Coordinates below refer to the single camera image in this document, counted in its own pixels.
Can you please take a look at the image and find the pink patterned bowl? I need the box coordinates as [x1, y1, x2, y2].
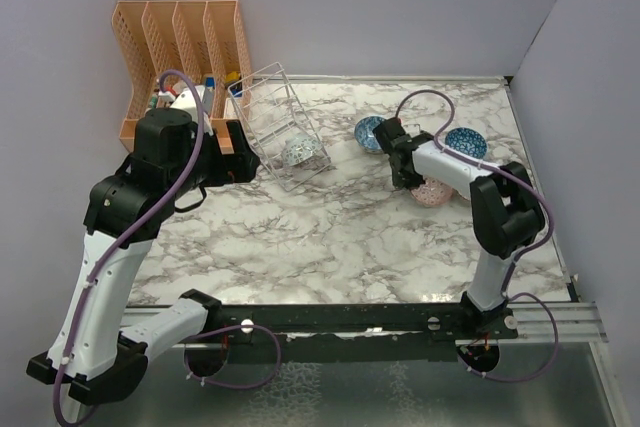
[410, 177, 453, 207]

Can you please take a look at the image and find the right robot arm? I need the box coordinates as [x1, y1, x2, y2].
[373, 117, 546, 338]

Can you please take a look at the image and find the light blue patterned bowl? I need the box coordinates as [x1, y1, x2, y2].
[354, 115, 384, 154]

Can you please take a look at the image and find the blue triangle patterned bowl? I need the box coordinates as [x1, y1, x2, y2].
[445, 127, 488, 160]

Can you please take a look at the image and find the orange plastic file organizer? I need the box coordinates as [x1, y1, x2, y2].
[112, 0, 253, 153]

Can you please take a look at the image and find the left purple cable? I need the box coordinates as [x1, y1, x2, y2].
[51, 68, 282, 427]

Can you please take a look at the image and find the white wire dish rack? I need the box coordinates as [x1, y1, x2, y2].
[227, 62, 331, 192]

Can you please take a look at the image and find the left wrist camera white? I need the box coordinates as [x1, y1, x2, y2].
[157, 85, 214, 135]

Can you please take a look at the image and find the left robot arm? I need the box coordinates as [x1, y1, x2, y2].
[27, 108, 260, 406]

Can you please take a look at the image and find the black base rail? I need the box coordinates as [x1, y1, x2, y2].
[203, 303, 517, 364]

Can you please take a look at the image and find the red patterned white bowl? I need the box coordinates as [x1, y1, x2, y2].
[281, 133, 321, 167]

